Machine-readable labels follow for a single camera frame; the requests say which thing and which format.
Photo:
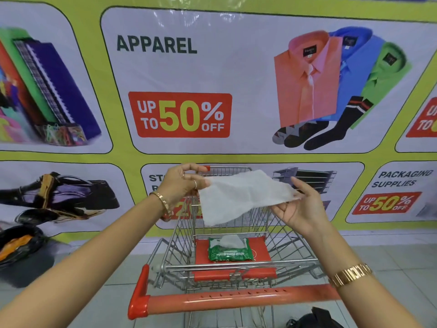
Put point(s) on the person's left hand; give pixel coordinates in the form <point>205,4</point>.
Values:
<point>176,187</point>

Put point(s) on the person's right hand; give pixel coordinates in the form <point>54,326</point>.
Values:
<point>304,210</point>

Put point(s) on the person's right thumb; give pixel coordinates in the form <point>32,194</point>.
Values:
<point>300,187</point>

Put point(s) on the white wet wipe sheet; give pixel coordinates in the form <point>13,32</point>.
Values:
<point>239,198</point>

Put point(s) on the person's left forearm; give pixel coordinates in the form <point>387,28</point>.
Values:
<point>85,266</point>

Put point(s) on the person's right forearm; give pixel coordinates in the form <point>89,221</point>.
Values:
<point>372,297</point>

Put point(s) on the red plastic cart seat flap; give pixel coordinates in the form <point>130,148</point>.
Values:
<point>263,269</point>

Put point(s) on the green wet wipes packet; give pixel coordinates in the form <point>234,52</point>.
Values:
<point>230,253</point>

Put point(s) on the gold wristwatch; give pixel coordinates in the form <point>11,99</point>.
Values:
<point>350,274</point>

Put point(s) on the black fabric bag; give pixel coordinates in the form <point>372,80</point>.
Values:
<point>317,320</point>

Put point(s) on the large printed advertising banner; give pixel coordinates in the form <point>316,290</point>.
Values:
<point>239,64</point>

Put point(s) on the black plastic bag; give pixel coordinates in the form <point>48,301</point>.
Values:
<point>20,245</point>

